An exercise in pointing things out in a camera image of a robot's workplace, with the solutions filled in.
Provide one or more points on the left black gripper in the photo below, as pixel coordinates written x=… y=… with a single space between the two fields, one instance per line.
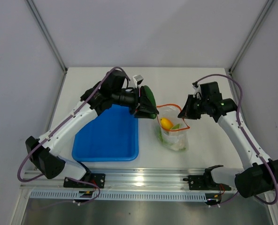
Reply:
x=136 y=103

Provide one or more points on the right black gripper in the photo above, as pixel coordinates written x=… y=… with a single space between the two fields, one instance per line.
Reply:
x=187 y=112

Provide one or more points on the dark green cucumber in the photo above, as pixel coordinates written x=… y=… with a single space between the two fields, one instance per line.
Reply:
x=150 y=102

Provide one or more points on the yellow orange mango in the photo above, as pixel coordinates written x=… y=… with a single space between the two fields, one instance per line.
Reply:
x=166 y=123

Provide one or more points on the green grape bunch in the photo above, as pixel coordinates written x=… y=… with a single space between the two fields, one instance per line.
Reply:
x=161 y=134

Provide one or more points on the clear zip bag orange zipper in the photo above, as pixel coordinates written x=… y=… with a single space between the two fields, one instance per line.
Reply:
x=169 y=111

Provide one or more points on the white cauliflower with leaves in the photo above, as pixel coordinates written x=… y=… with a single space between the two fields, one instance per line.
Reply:
x=177 y=138

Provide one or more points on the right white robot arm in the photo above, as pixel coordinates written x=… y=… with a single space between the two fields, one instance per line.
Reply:
x=259 y=173

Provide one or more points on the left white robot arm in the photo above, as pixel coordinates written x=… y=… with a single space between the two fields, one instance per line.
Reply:
x=116 y=88

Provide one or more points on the blue plastic bin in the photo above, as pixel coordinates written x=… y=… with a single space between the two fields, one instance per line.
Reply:
x=111 y=137

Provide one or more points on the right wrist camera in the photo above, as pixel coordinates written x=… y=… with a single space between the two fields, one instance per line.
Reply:
x=197 y=90

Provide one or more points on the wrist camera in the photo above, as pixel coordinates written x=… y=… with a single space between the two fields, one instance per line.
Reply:
x=197 y=90
x=136 y=81

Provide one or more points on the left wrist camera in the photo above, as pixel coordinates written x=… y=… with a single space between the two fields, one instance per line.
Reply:
x=136 y=81

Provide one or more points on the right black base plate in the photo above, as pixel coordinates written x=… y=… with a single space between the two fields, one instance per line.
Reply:
x=204 y=182

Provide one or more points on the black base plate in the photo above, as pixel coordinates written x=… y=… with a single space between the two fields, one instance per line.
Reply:
x=204 y=182
x=94 y=178

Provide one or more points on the aluminium front rail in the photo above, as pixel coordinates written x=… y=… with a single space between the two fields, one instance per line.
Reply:
x=138 y=179

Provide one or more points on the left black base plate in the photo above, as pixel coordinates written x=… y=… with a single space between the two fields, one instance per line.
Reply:
x=94 y=178

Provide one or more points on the left aluminium frame post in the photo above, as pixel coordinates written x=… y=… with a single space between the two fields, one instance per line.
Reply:
x=45 y=32

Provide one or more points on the aluminium frame post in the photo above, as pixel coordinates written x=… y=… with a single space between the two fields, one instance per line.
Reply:
x=260 y=19
x=45 y=32

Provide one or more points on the white slotted cable duct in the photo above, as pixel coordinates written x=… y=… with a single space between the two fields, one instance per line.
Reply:
x=120 y=195

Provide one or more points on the right aluminium frame post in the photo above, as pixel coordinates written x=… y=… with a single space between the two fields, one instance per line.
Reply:
x=260 y=19

